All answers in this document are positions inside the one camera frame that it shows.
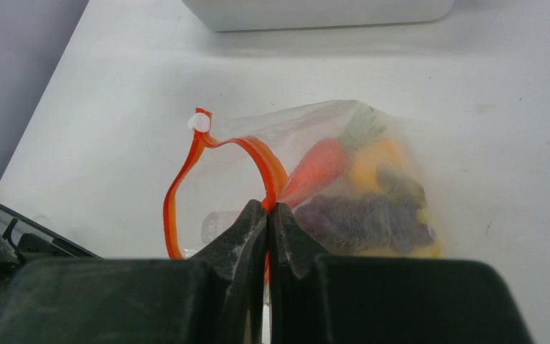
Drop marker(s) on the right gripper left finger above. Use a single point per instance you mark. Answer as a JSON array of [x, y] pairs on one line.
[[216, 296]]

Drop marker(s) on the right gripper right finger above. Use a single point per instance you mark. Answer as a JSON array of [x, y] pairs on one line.
[[318, 297]]

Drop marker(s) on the dark purple toy grapes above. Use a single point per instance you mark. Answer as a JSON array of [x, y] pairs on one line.
[[346, 226]]

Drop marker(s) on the clear orange-zip bag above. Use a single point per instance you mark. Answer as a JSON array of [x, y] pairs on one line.
[[251, 158]]

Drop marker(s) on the toy carrot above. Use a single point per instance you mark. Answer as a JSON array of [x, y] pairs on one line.
[[328, 158]]

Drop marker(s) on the yellow toy bell pepper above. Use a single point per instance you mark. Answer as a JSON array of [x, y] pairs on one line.
[[361, 173]]

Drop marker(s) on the white plastic food bin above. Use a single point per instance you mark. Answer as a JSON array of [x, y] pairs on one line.
[[247, 15]]

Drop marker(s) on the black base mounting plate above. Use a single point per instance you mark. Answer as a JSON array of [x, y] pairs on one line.
[[22, 240]]

